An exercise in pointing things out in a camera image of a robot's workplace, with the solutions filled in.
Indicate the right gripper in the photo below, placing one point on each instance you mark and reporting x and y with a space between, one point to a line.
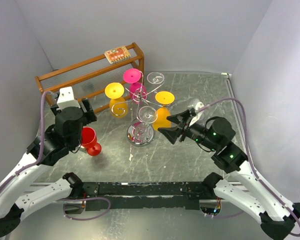
172 133

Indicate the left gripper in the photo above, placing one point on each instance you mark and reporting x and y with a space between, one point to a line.
89 115

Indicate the orange wine glass front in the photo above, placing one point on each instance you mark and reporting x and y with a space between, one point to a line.
164 98

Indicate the orange wine glass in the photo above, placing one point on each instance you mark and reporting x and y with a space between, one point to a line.
164 98
117 105

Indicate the clear wine glass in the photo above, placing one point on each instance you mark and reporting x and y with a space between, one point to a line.
144 132
156 79

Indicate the red plastic cup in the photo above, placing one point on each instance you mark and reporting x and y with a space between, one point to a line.
89 141

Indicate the pink wine glass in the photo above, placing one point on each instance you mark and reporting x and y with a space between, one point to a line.
137 90

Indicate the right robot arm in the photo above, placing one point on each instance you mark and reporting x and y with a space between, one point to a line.
276 214

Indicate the chrome wine glass rack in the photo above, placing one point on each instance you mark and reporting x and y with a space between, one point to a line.
151 106

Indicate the wooden shelf rack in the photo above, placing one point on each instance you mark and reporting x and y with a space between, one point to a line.
90 77

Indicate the orange spiral notebook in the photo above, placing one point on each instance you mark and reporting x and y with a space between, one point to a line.
117 54

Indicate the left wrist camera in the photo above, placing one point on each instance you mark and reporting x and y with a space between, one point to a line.
66 93

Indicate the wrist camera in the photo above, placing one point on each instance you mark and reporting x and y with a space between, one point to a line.
198 118
66 93

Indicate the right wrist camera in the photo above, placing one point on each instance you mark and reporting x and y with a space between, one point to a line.
198 118

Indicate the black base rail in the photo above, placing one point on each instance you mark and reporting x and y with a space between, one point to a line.
149 195

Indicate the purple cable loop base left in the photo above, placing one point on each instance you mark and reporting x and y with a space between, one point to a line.
75 209

